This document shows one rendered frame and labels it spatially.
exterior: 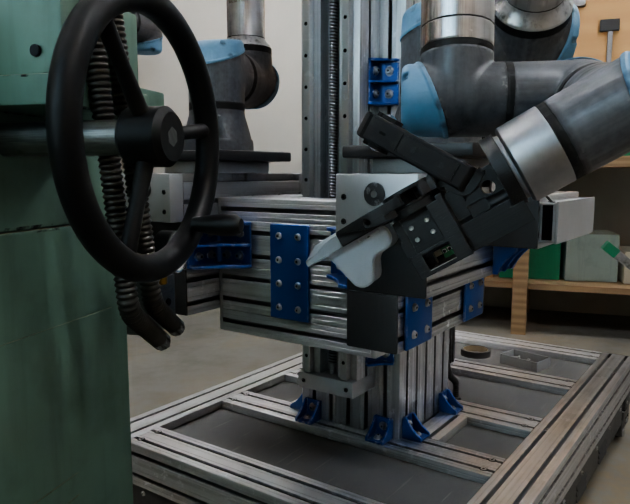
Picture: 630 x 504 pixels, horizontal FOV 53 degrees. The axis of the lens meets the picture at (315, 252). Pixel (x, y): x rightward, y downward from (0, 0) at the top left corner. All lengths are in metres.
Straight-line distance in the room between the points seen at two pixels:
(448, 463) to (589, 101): 0.86
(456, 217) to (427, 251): 0.04
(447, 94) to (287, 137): 3.45
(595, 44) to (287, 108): 1.79
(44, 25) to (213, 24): 3.72
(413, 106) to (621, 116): 0.19
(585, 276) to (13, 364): 2.89
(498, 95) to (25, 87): 0.46
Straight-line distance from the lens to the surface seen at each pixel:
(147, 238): 0.75
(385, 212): 0.57
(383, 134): 0.59
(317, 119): 1.27
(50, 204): 0.81
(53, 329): 0.83
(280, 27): 4.19
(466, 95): 0.65
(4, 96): 0.71
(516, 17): 1.02
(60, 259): 0.83
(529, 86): 0.66
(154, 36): 1.62
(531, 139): 0.57
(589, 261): 3.33
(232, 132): 1.30
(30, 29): 0.72
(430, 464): 1.30
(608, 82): 0.58
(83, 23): 0.57
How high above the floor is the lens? 0.77
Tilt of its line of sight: 7 degrees down
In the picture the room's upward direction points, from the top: straight up
